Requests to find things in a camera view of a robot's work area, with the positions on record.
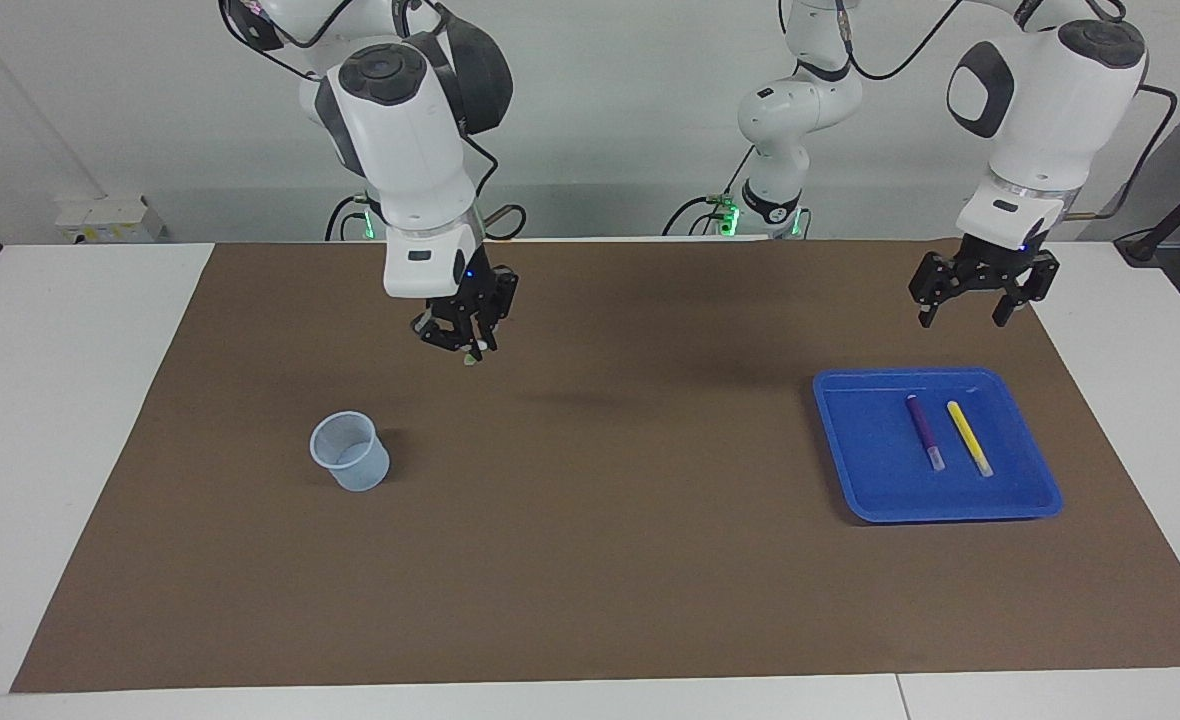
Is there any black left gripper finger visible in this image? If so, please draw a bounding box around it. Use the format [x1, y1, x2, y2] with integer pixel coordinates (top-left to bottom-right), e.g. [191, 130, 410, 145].
[908, 255, 971, 329]
[992, 252, 1061, 328]

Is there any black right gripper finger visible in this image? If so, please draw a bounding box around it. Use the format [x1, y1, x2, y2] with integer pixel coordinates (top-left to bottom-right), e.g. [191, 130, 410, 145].
[470, 305, 503, 359]
[412, 315, 471, 353]

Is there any purple pen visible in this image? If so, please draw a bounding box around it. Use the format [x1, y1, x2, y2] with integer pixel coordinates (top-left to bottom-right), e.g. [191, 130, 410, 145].
[905, 394, 946, 473]

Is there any yellow pen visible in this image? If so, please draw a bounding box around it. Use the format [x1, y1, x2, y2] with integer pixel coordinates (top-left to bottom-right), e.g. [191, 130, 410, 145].
[946, 400, 995, 478]

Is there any blue plastic tray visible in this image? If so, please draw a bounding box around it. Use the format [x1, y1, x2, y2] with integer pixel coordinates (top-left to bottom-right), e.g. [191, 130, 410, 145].
[812, 367, 1064, 525]

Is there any black stand pole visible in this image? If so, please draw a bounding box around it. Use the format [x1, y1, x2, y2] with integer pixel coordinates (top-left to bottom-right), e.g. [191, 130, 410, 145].
[1115, 160, 1180, 266]

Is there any clear plastic cup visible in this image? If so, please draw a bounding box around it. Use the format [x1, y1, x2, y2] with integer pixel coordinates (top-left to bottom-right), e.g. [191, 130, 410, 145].
[309, 411, 392, 493]

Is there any brown table mat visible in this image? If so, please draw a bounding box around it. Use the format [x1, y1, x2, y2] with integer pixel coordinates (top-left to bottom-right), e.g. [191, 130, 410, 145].
[10, 238, 1180, 694]

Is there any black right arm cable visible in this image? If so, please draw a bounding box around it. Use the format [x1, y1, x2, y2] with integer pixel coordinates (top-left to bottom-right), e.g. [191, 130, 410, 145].
[220, 0, 529, 241]

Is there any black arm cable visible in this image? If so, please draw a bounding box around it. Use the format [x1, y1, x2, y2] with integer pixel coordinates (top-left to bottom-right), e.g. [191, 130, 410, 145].
[220, 0, 529, 241]
[840, 0, 1179, 221]

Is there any black base cable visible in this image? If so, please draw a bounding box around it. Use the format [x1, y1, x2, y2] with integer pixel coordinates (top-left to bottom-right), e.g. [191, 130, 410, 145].
[662, 148, 761, 238]
[325, 195, 371, 242]

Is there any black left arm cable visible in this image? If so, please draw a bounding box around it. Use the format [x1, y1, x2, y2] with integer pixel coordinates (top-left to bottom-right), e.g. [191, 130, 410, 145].
[840, 0, 1179, 221]

